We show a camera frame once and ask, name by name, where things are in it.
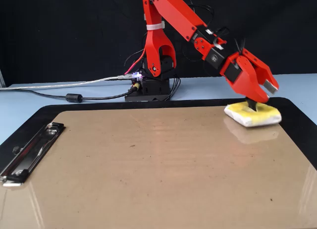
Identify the black rectangular mat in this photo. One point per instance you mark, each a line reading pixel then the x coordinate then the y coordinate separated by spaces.
pixel 37 115

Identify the grey metal post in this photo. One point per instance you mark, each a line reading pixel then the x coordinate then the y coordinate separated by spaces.
pixel 2 78

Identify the silver metal clipboard clip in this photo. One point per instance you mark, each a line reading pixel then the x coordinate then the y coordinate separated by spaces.
pixel 32 150

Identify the black robot base with electronics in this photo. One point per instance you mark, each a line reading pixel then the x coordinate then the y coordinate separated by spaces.
pixel 153 90

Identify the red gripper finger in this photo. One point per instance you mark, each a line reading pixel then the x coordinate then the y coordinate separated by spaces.
pixel 247 83
pixel 263 70

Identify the black backdrop cloth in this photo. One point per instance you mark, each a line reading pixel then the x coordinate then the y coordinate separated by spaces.
pixel 49 28

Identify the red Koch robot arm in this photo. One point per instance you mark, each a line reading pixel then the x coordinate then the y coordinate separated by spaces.
pixel 173 9

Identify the brown clipboard board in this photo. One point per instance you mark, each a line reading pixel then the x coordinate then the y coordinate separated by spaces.
pixel 158 164

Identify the red gripper body with servo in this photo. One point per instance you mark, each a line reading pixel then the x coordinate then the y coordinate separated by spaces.
pixel 230 70

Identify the yellow sponge with black hole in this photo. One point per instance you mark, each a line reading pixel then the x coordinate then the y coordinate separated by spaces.
pixel 262 117

